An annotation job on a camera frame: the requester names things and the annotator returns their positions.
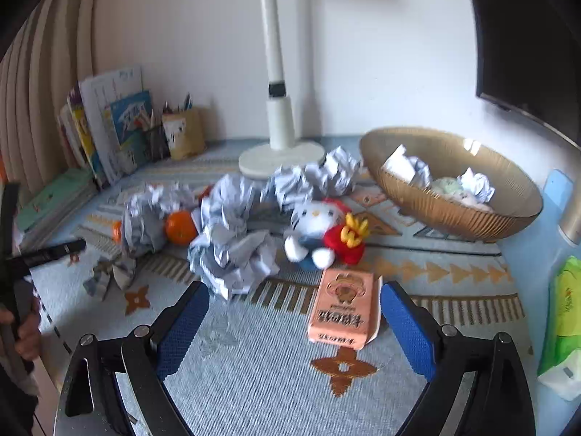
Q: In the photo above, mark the yellow book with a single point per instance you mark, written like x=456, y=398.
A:
x=84, y=138

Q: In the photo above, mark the white desk lamp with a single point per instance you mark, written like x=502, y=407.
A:
x=277, y=100

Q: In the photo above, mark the white paper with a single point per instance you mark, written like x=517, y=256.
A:
x=145, y=218
x=290, y=188
x=338, y=168
x=229, y=204
x=401, y=166
x=476, y=186

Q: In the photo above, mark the round woven basket tray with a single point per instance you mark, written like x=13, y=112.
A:
x=454, y=222

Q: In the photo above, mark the blue picture book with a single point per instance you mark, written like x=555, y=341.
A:
x=131, y=122

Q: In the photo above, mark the green plastic toy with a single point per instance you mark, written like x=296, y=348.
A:
x=565, y=318

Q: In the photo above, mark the small paper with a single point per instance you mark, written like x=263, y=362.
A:
x=111, y=278

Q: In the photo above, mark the yellow pen holder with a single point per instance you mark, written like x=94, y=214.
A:
x=184, y=135

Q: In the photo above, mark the dark pen holder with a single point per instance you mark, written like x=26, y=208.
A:
x=156, y=143

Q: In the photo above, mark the grid-lined paper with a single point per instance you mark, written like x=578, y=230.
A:
x=240, y=263

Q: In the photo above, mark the person's left hand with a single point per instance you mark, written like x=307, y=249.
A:
x=27, y=334

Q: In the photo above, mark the white cat plush toy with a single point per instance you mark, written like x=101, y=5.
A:
x=313, y=222

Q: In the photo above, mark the pink tissue pack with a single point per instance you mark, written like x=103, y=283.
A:
x=342, y=309

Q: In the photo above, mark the row of books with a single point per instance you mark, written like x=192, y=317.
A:
x=109, y=91

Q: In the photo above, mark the orange fruit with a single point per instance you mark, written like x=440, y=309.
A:
x=179, y=228

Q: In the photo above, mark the stack of flat books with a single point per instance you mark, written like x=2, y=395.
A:
x=50, y=204

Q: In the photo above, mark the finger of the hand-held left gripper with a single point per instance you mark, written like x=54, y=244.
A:
x=54, y=250

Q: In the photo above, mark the black wall television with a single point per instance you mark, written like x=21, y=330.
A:
x=531, y=36

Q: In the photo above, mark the pale green patterned pack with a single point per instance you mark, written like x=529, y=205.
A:
x=447, y=190

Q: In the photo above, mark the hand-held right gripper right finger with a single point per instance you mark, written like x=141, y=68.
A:
x=406, y=327

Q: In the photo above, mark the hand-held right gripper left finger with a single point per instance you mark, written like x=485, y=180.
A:
x=181, y=331

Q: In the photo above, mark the small orange round object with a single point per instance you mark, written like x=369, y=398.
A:
x=117, y=231

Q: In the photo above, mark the dark pen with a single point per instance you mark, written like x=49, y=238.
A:
x=186, y=101

